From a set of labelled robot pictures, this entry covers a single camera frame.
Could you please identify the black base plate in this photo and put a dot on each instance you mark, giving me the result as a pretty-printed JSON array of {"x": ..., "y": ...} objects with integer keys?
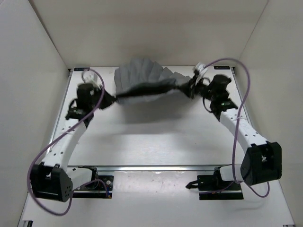
[
  {"x": 213, "y": 187},
  {"x": 97, "y": 190}
]

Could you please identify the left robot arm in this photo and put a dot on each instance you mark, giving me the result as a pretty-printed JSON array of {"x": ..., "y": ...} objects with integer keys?
[{"x": 52, "y": 178}]

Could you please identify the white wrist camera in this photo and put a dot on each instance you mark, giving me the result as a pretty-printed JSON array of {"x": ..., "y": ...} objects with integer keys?
[
  {"x": 199, "y": 72},
  {"x": 89, "y": 77}
]

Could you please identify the blue corner label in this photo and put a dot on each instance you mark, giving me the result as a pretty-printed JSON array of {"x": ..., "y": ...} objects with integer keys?
[
  {"x": 81, "y": 69},
  {"x": 222, "y": 68}
]

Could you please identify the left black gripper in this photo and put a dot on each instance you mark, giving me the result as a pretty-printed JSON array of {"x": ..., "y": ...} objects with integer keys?
[{"x": 110, "y": 99}]

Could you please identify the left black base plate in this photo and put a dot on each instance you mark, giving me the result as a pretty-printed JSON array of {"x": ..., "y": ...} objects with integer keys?
[{"x": 97, "y": 190}]

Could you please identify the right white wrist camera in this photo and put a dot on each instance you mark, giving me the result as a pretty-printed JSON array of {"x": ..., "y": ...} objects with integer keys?
[{"x": 199, "y": 72}]

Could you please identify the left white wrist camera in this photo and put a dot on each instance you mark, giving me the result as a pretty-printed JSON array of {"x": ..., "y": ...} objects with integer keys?
[{"x": 89, "y": 77}]

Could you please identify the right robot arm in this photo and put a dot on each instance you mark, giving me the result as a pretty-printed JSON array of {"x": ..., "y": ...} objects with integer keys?
[{"x": 263, "y": 159}]

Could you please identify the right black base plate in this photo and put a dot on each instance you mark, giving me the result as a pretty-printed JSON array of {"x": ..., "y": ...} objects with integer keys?
[{"x": 213, "y": 187}]

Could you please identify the left blue corner label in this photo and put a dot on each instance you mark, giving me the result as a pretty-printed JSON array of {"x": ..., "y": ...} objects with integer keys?
[{"x": 81, "y": 69}]

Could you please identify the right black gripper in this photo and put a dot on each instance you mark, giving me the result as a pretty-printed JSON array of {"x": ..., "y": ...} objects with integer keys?
[{"x": 190, "y": 88}]

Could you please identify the right blue corner label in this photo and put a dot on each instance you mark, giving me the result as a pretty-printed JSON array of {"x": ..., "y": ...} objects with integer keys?
[{"x": 222, "y": 68}]

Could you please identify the grey pleated skirt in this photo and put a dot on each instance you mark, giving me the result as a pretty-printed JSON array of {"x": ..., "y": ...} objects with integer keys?
[{"x": 142, "y": 73}]

